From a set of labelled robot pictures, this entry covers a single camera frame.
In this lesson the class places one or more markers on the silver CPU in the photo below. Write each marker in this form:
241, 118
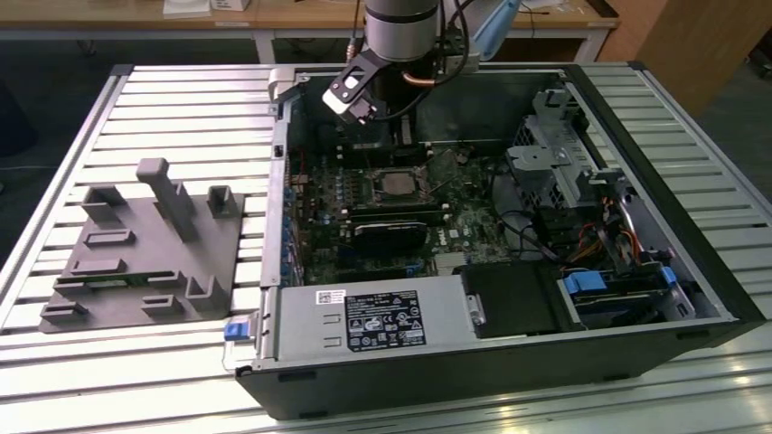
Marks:
397, 183

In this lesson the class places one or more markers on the CPU socket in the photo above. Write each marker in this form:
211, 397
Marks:
386, 198

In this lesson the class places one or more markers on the green motherboard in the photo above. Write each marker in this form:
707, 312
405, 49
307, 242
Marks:
465, 212

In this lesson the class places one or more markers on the metal drive cage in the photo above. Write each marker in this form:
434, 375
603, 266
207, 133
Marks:
537, 167

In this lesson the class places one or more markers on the black graphics card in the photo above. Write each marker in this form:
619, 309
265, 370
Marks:
389, 235

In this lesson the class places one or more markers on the small silver heat sink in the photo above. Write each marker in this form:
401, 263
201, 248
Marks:
451, 263

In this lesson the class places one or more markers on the white box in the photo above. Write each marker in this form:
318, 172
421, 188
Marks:
187, 8

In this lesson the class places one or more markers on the black plastic shroud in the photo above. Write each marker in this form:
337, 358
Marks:
513, 298

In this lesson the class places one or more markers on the wooden desk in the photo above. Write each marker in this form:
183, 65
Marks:
121, 22

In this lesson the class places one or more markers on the wooden cabinet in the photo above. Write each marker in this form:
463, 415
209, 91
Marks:
682, 45

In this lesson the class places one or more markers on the silver power supply unit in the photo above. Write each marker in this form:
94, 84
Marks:
302, 316

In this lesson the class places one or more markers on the hard disk in blue carrier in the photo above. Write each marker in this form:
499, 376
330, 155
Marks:
582, 282

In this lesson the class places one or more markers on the grey parts rack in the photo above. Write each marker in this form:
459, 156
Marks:
151, 253

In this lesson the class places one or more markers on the blue case latch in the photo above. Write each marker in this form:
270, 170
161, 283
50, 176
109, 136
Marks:
237, 330

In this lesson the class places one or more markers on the blue drive clip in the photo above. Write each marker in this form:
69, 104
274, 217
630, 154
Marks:
667, 276

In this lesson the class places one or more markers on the green RAM stick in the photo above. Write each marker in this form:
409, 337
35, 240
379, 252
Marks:
130, 280

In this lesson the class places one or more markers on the black PC case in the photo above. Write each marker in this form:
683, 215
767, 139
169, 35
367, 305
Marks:
459, 389

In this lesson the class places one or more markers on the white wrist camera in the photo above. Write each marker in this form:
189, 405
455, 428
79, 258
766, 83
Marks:
350, 90

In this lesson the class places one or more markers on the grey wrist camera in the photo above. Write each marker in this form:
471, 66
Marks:
462, 61

